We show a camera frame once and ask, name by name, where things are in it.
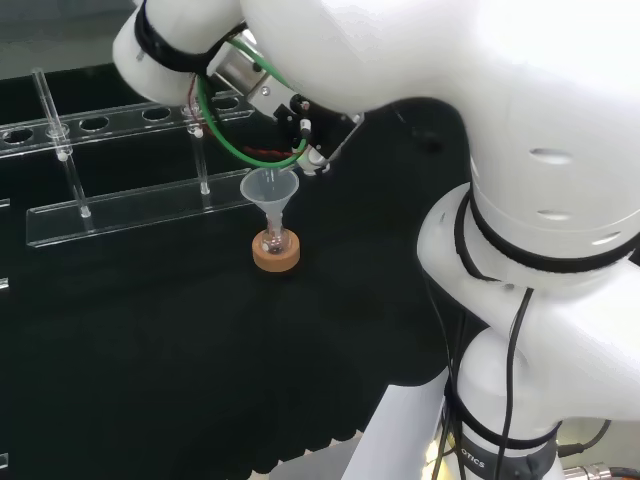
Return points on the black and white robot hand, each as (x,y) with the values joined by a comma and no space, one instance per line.
(320,127)

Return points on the translucent plastic funnel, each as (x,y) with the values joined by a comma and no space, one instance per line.
(267,192)

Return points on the small round-bottom glass flask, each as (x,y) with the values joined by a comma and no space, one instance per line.
(276,240)

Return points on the clear acrylic funnel stand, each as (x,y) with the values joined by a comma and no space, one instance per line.
(130,212)

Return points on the black cloth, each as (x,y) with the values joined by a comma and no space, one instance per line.
(175,350)

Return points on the pale board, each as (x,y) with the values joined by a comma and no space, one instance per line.
(400,435)

